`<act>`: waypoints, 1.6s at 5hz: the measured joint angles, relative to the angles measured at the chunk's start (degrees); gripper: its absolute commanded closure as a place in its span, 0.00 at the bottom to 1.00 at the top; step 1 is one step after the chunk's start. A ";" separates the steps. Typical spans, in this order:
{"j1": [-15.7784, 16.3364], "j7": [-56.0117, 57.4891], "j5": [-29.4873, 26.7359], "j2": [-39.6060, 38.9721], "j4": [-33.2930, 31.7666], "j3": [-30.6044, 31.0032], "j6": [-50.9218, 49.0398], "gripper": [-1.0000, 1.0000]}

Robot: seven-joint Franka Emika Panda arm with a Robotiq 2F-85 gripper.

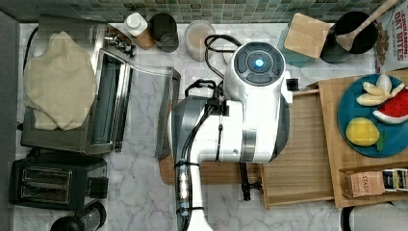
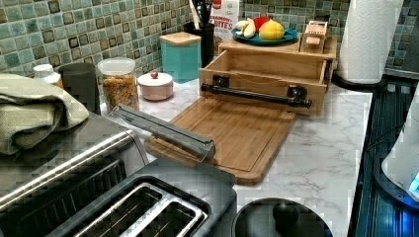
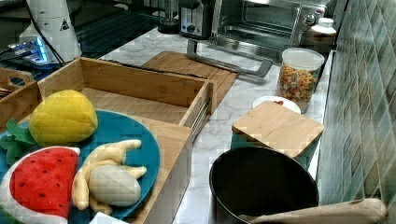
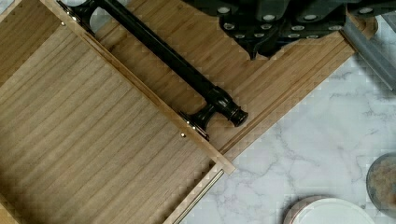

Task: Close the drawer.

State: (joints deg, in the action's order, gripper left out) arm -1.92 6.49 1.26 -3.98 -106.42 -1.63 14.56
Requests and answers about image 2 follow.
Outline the glass jar of cereal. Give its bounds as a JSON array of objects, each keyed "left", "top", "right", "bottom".
[{"left": 97, "top": 57, "right": 138, "bottom": 111}]

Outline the yellow lemon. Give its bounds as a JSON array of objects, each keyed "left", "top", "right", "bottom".
[{"left": 259, "top": 20, "right": 285, "bottom": 40}]

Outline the folded green towel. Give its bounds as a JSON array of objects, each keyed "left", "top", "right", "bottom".
[{"left": 0, "top": 74, "right": 89, "bottom": 155}]

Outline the teal canister with wooden lid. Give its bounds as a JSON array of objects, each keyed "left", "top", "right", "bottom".
[{"left": 160, "top": 32, "right": 202, "bottom": 83}]

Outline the wooden drawer with black handle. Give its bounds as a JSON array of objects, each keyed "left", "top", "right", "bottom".
[{"left": 199, "top": 49, "right": 332, "bottom": 115}]

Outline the banana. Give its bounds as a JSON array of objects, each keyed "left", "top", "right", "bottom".
[{"left": 235, "top": 18, "right": 256, "bottom": 39}]

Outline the small wooden card holder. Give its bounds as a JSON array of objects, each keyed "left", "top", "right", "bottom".
[{"left": 299, "top": 20, "right": 328, "bottom": 53}]

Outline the bamboo cutting board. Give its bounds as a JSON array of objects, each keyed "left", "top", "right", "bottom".
[{"left": 143, "top": 96, "right": 298, "bottom": 187}]

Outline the black toaster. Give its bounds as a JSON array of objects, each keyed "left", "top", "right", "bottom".
[{"left": 46, "top": 159, "right": 236, "bottom": 237}]

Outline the black paper towel base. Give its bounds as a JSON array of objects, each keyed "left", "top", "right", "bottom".
[{"left": 332, "top": 71, "right": 387, "bottom": 93}]

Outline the white paper towel roll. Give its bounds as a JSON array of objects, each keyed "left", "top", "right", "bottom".
[{"left": 337, "top": 0, "right": 404, "bottom": 85}]

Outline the red pepper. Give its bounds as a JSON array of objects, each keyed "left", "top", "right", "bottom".
[{"left": 253, "top": 16, "right": 270, "bottom": 31}]

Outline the dark grey cylinder canister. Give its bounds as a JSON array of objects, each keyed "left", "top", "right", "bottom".
[{"left": 57, "top": 62, "right": 101, "bottom": 115}]

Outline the wooden spoon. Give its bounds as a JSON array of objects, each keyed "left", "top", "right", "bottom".
[{"left": 189, "top": 0, "right": 200, "bottom": 30}]

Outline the white appliance at right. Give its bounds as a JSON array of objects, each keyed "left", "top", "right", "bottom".
[{"left": 375, "top": 89, "right": 419, "bottom": 210}]

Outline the white capped bottle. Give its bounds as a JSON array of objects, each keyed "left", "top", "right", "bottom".
[{"left": 34, "top": 64, "right": 63, "bottom": 89}]

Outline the pink lidded bowl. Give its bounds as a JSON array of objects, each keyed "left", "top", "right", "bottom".
[{"left": 136, "top": 72, "right": 174, "bottom": 101}]

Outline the black pot lid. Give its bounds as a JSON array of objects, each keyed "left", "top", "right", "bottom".
[{"left": 231, "top": 197, "right": 333, "bottom": 237}]

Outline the stainless toaster oven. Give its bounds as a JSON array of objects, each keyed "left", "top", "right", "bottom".
[{"left": 0, "top": 114, "right": 148, "bottom": 237}]

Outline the cinnamon bites cereal box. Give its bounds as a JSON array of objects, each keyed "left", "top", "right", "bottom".
[{"left": 209, "top": 0, "right": 239, "bottom": 53}]

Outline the wooden drawer cabinet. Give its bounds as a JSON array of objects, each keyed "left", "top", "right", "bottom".
[{"left": 218, "top": 36, "right": 337, "bottom": 85}]

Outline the teal plate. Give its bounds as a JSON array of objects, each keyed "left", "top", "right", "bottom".
[{"left": 231, "top": 28, "right": 298, "bottom": 46}]

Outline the black utensil holder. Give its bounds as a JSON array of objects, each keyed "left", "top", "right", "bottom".
[{"left": 183, "top": 22, "right": 214, "bottom": 68}]

